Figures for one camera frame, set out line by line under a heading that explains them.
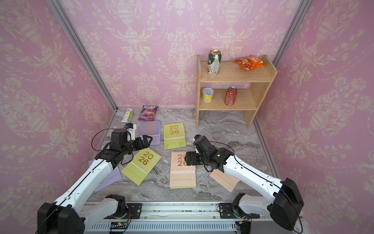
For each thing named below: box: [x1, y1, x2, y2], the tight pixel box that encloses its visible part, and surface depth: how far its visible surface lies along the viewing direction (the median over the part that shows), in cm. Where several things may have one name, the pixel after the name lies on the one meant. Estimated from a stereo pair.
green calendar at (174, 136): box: [163, 121, 187, 151], surface depth 105 cm
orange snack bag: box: [233, 55, 265, 71], surface depth 78 cm
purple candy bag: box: [137, 105, 159, 121], surface depth 115 cm
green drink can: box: [206, 49, 222, 76], surface depth 73 cm
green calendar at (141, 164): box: [120, 147, 162, 186], surface depth 91 cm
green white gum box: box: [121, 108, 134, 124], surface depth 114 cm
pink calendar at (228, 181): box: [209, 168, 241, 194], surface depth 85 cm
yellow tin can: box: [202, 87, 215, 103], surface depth 96 cm
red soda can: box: [224, 85, 238, 106], surface depth 89 cm
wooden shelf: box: [195, 55, 279, 129], surface depth 83 cm
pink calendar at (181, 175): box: [169, 151, 197, 188], surface depth 87 cm
